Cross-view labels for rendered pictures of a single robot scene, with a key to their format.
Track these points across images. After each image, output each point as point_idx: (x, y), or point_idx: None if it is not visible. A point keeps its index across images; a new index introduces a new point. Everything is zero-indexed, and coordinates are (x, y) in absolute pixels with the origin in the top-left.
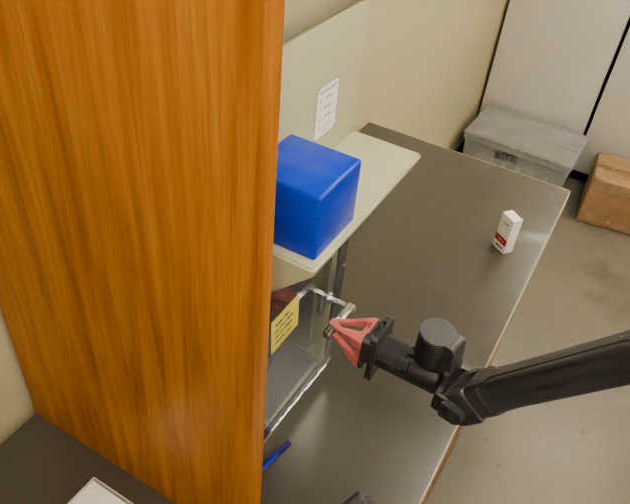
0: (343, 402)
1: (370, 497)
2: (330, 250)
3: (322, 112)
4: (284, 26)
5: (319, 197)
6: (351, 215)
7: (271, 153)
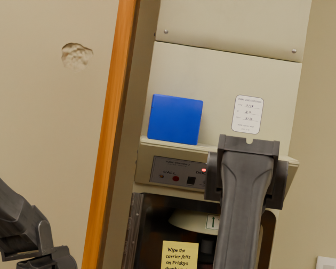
0: None
1: (73, 261)
2: (162, 141)
3: (242, 113)
4: (202, 37)
5: (154, 94)
6: (193, 139)
7: (122, 45)
